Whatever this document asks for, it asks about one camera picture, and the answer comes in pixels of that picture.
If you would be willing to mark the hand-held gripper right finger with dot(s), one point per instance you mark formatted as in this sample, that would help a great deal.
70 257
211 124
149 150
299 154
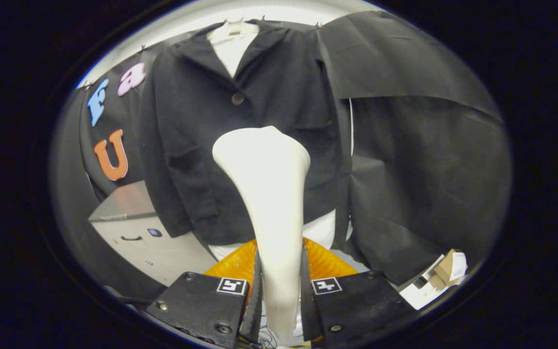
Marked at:
308 310

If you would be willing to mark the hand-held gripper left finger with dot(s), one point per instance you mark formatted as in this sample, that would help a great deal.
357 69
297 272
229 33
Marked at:
255 310

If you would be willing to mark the white garment steamer head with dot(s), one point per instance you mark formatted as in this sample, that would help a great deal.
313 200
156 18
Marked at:
269 184

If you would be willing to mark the black button jacket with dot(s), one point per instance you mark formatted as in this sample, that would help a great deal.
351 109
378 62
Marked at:
187 121

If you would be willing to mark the grey white cabinet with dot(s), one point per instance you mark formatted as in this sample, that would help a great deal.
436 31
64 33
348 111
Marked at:
162 252

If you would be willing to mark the white paper sheet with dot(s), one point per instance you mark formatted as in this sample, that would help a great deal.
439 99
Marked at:
422 295

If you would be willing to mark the brown cardboard box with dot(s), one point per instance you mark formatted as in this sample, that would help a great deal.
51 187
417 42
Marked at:
446 266

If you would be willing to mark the black backdrop cloth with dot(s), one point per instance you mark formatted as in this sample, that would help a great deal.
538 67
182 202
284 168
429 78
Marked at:
429 169

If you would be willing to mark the white mannequin torso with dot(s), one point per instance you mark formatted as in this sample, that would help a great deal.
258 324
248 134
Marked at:
233 53

